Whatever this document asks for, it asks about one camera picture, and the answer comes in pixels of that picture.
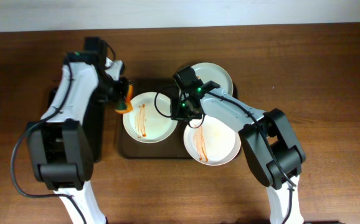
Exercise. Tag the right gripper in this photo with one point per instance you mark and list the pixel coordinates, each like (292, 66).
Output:
(178, 111)

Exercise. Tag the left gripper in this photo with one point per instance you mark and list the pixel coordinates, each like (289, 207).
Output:
(121, 97)

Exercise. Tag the green orange sponge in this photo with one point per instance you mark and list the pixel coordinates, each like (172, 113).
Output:
(124, 105)

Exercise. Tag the pale green plate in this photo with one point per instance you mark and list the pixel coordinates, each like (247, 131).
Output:
(212, 72)

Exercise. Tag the white plate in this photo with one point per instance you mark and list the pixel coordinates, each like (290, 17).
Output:
(211, 142)
(144, 123)

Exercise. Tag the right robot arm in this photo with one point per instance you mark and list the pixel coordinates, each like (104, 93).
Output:
(271, 147)

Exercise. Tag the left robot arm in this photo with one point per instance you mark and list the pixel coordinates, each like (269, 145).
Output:
(70, 182)

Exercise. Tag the black small tray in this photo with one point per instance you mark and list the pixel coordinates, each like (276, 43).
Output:
(76, 140)

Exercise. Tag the brown plastic tray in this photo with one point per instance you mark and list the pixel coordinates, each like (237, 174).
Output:
(170, 148)

